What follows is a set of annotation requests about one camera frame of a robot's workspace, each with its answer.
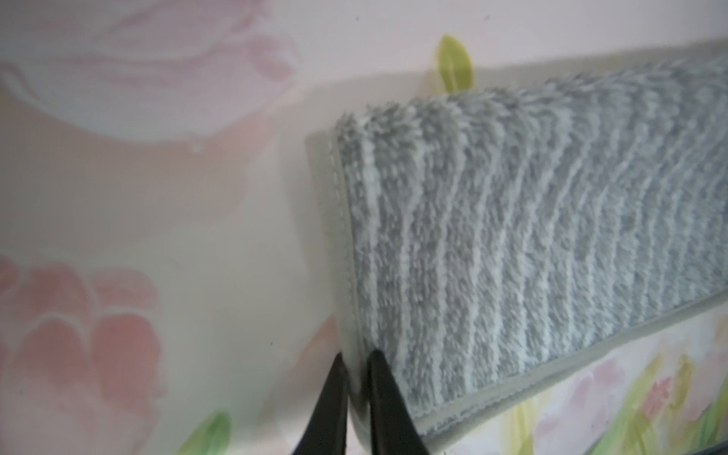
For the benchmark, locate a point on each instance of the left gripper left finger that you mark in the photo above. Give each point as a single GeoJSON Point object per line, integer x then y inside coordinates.
{"type": "Point", "coordinates": [326, 432]}

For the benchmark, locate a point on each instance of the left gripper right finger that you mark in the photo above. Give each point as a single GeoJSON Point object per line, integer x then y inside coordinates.
{"type": "Point", "coordinates": [392, 430]}

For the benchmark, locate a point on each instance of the grey striped dishcloth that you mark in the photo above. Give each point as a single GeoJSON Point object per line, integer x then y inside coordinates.
{"type": "Point", "coordinates": [490, 243]}

